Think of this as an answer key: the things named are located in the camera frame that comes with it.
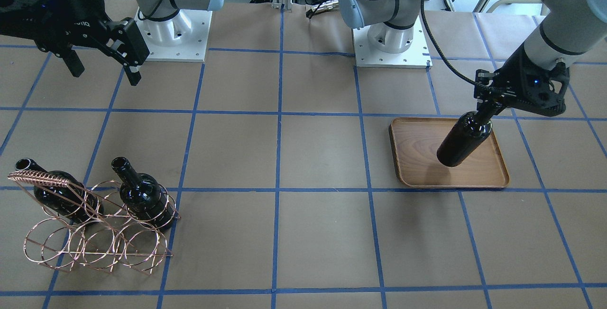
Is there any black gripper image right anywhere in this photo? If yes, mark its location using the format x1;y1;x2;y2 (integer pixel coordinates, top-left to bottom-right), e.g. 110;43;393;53
474;45;570;122

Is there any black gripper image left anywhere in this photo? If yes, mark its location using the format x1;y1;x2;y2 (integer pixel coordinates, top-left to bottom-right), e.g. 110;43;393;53
0;0;149;86

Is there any dark wine bottle rack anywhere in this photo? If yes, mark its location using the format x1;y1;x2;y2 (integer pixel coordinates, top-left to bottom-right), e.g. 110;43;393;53
111;156;175;232
33;170;104;224
436;111;493;167

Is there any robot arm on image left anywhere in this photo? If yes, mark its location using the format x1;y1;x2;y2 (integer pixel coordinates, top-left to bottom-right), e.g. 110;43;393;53
1;0;224;86

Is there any wooden tray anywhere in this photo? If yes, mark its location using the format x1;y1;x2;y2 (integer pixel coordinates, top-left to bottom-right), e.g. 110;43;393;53
388;117;510;189

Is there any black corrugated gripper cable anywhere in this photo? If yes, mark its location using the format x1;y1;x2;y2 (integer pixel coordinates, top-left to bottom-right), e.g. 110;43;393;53
420;0;494;92

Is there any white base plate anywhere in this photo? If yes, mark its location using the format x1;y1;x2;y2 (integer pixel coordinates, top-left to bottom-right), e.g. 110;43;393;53
134;9;214;63
352;18;433;69

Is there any copper wire bottle rack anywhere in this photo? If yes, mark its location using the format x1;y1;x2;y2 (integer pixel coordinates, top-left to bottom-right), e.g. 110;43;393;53
8;171;173;274

